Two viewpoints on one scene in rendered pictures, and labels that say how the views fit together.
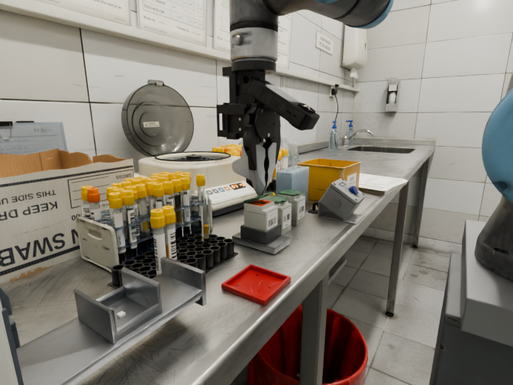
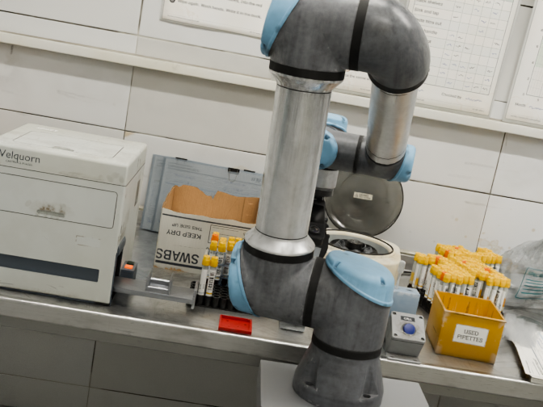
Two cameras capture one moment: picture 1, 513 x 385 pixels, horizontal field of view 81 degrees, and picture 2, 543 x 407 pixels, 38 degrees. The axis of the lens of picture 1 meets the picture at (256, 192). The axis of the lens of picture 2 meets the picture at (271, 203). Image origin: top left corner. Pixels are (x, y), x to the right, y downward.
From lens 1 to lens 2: 139 cm
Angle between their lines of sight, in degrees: 52
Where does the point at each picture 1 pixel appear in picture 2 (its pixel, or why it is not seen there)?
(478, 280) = (286, 366)
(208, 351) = (173, 321)
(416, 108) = not seen: outside the picture
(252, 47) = not seen: hidden behind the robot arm
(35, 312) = not seen: hidden behind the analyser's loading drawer
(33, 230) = (183, 246)
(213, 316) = (195, 319)
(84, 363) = (133, 289)
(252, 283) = (234, 324)
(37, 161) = (242, 203)
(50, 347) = (132, 282)
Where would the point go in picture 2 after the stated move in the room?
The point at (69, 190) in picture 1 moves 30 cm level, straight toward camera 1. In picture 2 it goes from (209, 231) to (142, 256)
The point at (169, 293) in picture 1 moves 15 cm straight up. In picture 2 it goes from (182, 293) to (192, 224)
